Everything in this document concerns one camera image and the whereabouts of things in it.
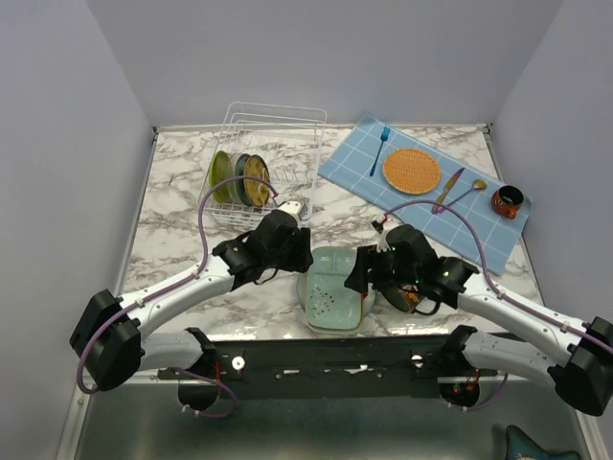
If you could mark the small brown clay cup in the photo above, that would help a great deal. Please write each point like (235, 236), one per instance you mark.
(506, 201)

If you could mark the white wire dish rack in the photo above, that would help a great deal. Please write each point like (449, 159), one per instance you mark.
(287, 138)

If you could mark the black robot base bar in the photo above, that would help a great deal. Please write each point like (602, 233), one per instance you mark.
(335, 368)

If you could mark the lime green round plate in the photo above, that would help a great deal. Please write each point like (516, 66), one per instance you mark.
(220, 169)

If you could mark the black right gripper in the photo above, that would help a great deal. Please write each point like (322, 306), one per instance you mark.
(369, 256)

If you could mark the blue floral ceramic plate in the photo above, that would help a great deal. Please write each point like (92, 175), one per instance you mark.
(240, 160)

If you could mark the yellow patterned round plate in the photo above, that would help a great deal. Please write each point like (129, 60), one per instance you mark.
(255, 188)

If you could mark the black skull pattern mug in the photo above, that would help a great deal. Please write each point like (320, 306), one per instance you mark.
(407, 299)

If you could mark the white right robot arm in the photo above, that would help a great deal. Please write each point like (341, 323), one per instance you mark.
(570, 355)

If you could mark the dark teal star object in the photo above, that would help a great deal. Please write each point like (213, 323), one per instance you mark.
(520, 446)

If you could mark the teal square ceramic plate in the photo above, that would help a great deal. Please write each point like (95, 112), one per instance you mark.
(330, 307)

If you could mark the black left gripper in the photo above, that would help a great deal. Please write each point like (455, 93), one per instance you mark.
(302, 260)

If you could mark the iridescent rainbow knife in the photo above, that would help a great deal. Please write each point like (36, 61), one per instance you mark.
(446, 190)

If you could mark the blue metal fork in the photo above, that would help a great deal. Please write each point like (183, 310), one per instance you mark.
(383, 138)

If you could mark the white watermelon round plate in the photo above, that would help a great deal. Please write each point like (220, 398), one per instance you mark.
(301, 289)

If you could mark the round woven wicker plate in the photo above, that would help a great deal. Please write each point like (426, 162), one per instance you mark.
(411, 171)

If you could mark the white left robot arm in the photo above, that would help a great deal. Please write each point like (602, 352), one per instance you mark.
(110, 336)

